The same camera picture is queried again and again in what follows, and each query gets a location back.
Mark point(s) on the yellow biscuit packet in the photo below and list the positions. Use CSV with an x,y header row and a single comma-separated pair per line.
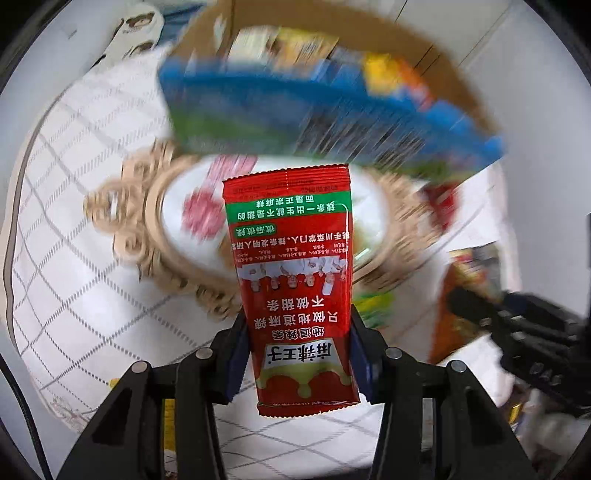
x,y
392,74

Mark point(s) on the cardboard box blue print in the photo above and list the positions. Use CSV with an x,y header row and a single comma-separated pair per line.
x,y
277,106

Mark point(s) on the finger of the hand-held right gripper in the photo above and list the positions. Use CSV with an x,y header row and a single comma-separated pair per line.
x,y
515,301
473,307

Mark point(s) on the blue bed sheet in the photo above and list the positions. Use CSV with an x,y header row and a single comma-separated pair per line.
x,y
180,14

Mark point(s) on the small red snack packet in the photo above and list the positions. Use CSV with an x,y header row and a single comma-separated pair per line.
x,y
443,203

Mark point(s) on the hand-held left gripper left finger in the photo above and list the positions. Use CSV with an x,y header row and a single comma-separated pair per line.
x,y
238,360

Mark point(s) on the red snack packet green band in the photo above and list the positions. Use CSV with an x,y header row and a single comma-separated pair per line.
x,y
295,277

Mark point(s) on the white quilted blanket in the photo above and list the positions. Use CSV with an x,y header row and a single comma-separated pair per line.
x,y
69,230

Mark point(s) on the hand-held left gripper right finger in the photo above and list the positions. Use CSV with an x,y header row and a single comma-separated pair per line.
x,y
367,364

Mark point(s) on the white wall socket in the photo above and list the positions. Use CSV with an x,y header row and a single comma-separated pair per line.
x,y
71,33

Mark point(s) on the plain orange snack packet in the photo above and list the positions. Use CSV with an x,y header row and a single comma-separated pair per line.
x,y
445,323

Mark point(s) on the bear print pillow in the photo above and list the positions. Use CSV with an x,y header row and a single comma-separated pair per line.
x,y
134,32

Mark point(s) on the black and yellow snack packet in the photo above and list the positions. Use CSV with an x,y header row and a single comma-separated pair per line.
x,y
471,263

